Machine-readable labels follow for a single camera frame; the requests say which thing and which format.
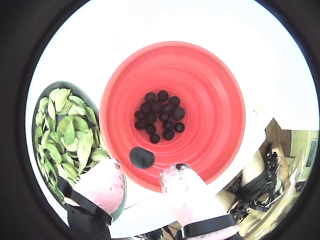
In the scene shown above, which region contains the red collapsible silicone cup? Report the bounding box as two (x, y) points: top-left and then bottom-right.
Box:
(99, 41), (246, 194)

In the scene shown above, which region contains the pile of green leaves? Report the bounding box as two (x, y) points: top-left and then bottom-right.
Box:
(34, 87), (111, 198)

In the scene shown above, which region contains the dark grey round bowl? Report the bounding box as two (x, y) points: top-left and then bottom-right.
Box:
(31, 80), (128, 225)

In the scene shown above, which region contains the pink padded gripper finger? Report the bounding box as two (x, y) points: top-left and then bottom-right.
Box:
(56, 158), (126, 240)
(159, 163), (245, 240)

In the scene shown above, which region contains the black leader arm handle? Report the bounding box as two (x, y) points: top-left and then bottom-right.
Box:
(229, 199), (270, 222)

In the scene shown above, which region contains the brown wooden furniture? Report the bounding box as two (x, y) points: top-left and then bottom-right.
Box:
(264, 117), (294, 158)

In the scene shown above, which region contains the framed dark picture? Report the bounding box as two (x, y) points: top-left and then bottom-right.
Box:
(306, 139), (319, 168)

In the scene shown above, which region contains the seated person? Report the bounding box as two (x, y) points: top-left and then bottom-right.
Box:
(216, 149), (291, 235)

